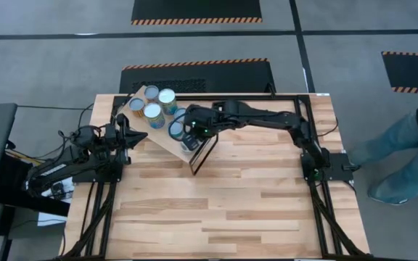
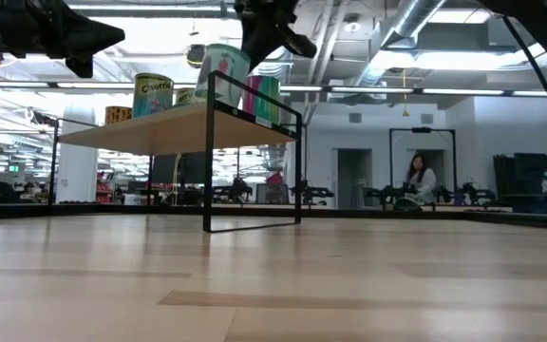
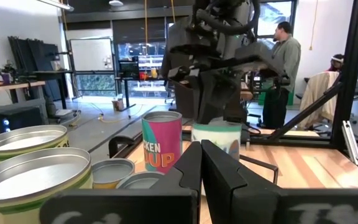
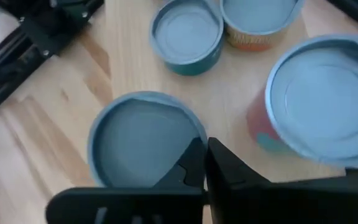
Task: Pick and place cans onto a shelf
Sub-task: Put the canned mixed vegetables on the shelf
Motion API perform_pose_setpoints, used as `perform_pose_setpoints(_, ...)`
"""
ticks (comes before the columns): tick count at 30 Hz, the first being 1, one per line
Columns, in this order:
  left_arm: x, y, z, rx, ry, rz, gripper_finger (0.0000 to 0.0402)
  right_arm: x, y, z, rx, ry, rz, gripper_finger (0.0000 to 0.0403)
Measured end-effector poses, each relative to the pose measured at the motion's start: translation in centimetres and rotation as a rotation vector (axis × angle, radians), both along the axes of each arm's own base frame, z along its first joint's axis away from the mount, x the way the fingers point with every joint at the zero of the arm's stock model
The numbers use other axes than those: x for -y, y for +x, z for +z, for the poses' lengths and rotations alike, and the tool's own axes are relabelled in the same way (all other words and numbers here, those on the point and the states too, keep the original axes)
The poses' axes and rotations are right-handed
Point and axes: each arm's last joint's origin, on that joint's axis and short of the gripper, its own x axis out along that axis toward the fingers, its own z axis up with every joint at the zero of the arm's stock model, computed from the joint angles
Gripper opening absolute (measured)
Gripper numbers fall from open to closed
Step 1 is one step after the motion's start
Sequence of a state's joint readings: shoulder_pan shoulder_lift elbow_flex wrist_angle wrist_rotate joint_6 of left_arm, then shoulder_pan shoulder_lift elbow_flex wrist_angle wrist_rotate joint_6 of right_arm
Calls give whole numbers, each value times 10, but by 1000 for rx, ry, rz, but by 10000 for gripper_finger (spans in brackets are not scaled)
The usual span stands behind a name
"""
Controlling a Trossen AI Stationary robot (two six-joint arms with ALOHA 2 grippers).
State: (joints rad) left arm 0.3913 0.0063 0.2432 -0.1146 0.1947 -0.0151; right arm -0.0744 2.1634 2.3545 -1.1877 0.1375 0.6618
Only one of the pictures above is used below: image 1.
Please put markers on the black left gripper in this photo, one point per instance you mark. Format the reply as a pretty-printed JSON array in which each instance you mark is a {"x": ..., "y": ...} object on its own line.
[{"x": 111, "y": 137}]

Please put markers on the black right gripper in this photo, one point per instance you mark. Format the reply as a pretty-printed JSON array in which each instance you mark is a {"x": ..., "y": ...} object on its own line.
[{"x": 205, "y": 121}]

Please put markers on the short yellow orange label can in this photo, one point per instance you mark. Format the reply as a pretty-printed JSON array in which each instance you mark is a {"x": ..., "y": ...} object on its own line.
[{"x": 179, "y": 114}]

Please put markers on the short teal can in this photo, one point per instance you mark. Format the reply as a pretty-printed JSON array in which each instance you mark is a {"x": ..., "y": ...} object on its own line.
[{"x": 175, "y": 129}]

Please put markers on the orange black patterned can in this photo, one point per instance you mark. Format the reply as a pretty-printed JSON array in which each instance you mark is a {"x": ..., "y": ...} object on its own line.
[{"x": 191, "y": 144}]

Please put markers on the short grey lid can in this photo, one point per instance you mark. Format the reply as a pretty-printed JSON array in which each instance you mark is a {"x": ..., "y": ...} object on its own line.
[{"x": 136, "y": 104}]

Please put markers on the tall blue yellow label can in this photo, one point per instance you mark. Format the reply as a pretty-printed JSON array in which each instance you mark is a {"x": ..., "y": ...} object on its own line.
[{"x": 152, "y": 110}]

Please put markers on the tall Cherries label can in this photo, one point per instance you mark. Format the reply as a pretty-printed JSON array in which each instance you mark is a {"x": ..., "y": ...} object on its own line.
[{"x": 167, "y": 96}]

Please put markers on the small red white label can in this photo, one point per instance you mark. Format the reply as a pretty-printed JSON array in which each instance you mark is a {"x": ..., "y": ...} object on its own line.
[{"x": 151, "y": 92}]

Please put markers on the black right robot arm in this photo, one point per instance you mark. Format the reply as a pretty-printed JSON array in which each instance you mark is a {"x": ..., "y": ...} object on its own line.
[{"x": 267, "y": 117}]

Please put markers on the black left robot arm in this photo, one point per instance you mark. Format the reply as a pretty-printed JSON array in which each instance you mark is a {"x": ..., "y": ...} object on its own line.
[{"x": 56, "y": 169}]

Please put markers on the black mat with hazard stripes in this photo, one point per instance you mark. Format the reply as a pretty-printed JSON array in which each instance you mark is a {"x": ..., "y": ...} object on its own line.
[
  {"x": 230, "y": 78},
  {"x": 412, "y": 72},
  {"x": 194, "y": 9}
]

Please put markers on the small black device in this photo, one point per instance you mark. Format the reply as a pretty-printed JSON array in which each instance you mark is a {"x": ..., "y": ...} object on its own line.
[{"x": 57, "y": 190}]

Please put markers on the black desk stand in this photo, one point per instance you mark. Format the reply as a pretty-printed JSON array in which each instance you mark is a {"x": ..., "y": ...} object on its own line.
[{"x": 42, "y": 206}]

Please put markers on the white paper sheet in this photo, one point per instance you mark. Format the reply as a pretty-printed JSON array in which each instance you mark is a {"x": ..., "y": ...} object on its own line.
[{"x": 47, "y": 219}]

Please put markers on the person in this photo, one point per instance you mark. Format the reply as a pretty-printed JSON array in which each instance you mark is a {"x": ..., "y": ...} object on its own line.
[{"x": 412, "y": 174}]

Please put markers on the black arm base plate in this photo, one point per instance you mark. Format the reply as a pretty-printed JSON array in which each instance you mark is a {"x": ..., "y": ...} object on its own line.
[
  {"x": 96, "y": 177},
  {"x": 339, "y": 170}
]

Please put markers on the black aluminium table frame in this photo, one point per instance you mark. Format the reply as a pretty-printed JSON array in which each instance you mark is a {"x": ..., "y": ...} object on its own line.
[{"x": 307, "y": 99}]

